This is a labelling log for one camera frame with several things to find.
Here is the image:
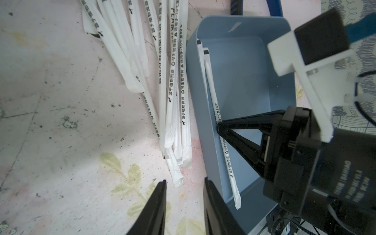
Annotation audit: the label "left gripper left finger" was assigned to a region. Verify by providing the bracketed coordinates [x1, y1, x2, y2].
[127, 180, 167, 235]

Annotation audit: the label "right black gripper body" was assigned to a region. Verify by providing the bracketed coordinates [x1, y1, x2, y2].
[262, 107, 376, 235]

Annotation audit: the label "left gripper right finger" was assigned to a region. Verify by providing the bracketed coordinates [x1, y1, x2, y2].
[203, 177, 245, 235]

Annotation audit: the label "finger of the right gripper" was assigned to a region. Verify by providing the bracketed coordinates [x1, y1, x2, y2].
[217, 110, 285, 136]
[218, 129, 269, 178]

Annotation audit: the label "blue plastic storage tray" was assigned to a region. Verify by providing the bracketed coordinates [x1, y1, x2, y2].
[186, 16, 296, 233]

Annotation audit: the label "pink floral table mat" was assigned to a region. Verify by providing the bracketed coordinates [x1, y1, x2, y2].
[1, 1, 206, 235]

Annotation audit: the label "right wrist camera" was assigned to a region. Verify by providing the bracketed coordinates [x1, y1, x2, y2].
[267, 9, 354, 143]

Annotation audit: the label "blue handled pliers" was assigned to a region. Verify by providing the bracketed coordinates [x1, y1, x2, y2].
[230, 0, 283, 17]

